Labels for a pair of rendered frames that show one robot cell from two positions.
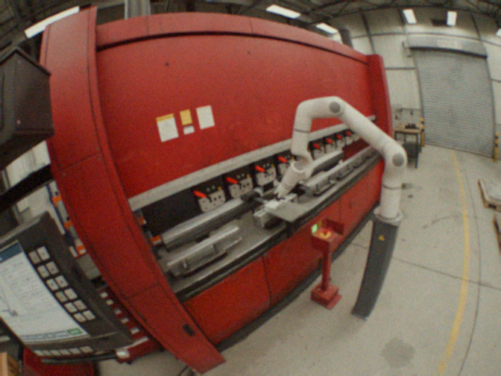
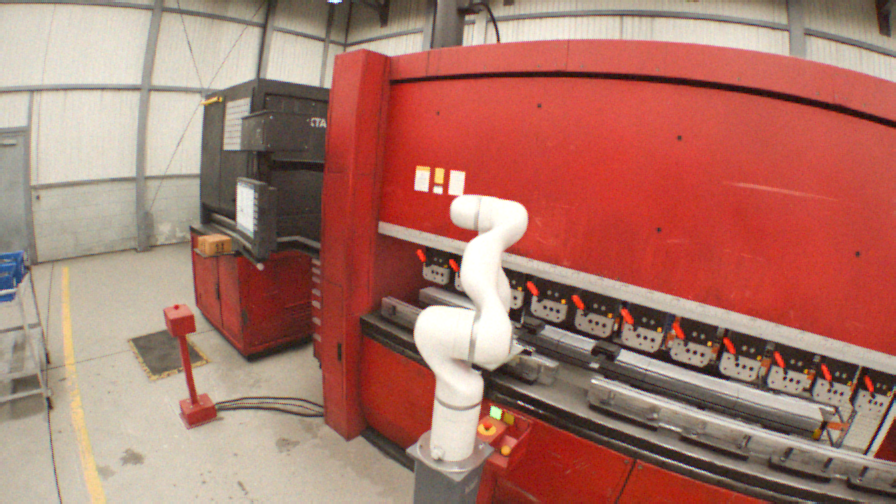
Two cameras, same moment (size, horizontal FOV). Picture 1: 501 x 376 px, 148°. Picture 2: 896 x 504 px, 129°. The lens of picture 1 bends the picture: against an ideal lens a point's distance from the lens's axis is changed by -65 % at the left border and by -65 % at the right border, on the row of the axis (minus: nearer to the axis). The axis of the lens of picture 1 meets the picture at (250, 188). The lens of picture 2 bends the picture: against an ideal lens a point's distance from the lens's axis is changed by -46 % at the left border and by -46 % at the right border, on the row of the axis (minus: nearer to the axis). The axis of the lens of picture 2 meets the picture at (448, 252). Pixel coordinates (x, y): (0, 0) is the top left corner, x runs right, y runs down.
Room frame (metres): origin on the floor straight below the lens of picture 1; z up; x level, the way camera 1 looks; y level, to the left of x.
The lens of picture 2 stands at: (0.48, -1.55, 1.76)
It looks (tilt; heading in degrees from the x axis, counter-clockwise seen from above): 13 degrees down; 71
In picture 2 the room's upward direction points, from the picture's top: 6 degrees clockwise
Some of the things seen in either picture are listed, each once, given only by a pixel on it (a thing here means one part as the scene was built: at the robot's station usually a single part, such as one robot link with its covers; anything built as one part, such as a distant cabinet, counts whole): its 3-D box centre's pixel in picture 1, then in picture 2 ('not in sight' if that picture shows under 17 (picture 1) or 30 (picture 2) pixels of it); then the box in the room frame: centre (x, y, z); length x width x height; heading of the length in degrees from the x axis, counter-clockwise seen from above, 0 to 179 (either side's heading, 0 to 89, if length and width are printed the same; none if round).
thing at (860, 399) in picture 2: not in sight; (873, 388); (2.18, -1.43, 1.26); 0.15 x 0.09 x 0.17; 124
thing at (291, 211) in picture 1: (285, 209); (490, 351); (1.18, -0.20, 1.00); 0.26 x 0.18 x 0.01; 34
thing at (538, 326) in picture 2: (256, 198); (523, 328); (1.43, -0.03, 1.01); 0.26 x 0.12 x 0.05; 34
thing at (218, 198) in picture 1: (207, 192); (440, 264); (1.07, 0.24, 1.26); 0.15 x 0.09 x 0.17; 124
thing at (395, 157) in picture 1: (394, 165); (450, 354); (0.79, -0.74, 1.30); 0.19 x 0.12 x 0.24; 151
